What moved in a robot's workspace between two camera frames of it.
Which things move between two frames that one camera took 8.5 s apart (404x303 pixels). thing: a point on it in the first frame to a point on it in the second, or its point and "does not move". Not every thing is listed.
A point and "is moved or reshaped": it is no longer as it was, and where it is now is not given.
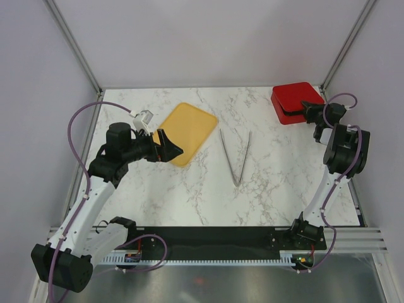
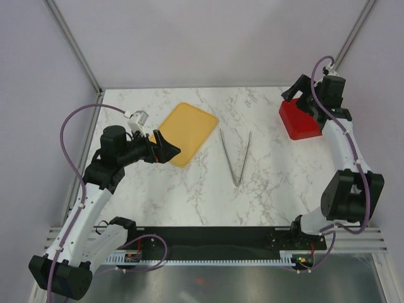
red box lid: (290, 96) is moved or reshaped
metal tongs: (229, 160) does not move
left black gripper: (163, 153) does not move
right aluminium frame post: (323, 86) does not move
